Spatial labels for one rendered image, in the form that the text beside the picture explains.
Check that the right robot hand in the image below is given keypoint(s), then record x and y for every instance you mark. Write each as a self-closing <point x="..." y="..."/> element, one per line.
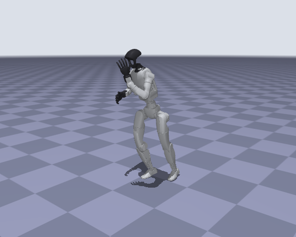
<point x="120" y="95"/>

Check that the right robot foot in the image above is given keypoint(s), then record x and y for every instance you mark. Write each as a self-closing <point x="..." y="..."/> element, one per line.
<point x="149" y="173"/>

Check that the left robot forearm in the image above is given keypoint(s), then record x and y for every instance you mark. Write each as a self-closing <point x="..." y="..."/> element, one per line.
<point x="135" y="89"/>

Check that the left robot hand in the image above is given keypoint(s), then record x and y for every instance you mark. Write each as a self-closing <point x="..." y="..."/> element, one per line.
<point x="125" y="70"/>

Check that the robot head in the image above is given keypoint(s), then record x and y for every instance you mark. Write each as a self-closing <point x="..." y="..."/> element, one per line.
<point x="132" y="55"/>

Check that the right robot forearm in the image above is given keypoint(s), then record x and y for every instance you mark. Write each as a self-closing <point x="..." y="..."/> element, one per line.
<point x="128" y="92"/>

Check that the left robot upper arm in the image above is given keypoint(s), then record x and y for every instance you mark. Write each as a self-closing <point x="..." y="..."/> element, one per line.
<point x="149" y="77"/>

